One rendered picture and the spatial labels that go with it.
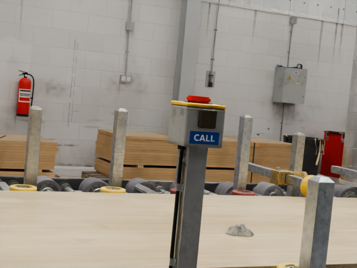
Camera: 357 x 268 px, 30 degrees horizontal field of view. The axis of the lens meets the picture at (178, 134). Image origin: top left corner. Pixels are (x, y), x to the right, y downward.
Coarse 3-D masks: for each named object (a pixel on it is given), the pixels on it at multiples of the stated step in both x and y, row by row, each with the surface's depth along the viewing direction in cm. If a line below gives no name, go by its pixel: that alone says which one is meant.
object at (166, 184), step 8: (0, 176) 256; (8, 176) 258; (16, 176) 259; (72, 184) 267; (160, 184) 282; (168, 184) 284; (208, 184) 291; (216, 184) 293; (248, 184) 300; (256, 184) 301
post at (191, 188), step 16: (192, 160) 108; (192, 176) 108; (176, 192) 109; (192, 192) 108; (176, 208) 109; (192, 208) 109; (176, 224) 110; (192, 224) 109; (176, 240) 110; (192, 240) 109; (176, 256) 109; (192, 256) 110
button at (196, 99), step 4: (188, 96) 109; (192, 96) 108; (196, 96) 107; (200, 96) 108; (188, 100) 109; (192, 100) 108; (196, 100) 107; (200, 100) 107; (204, 100) 107; (208, 100) 108
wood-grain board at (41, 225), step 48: (0, 192) 188; (48, 192) 195; (96, 192) 203; (0, 240) 135; (48, 240) 139; (96, 240) 143; (144, 240) 147; (240, 240) 155; (288, 240) 160; (336, 240) 165
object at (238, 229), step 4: (236, 224) 167; (228, 228) 165; (232, 228) 163; (236, 228) 161; (240, 228) 163; (244, 228) 164; (228, 232) 162; (232, 232) 161; (236, 232) 161; (240, 232) 162; (244, 232) 162; (248, 232) 161; (252, 232) 162; (248, 236) 160
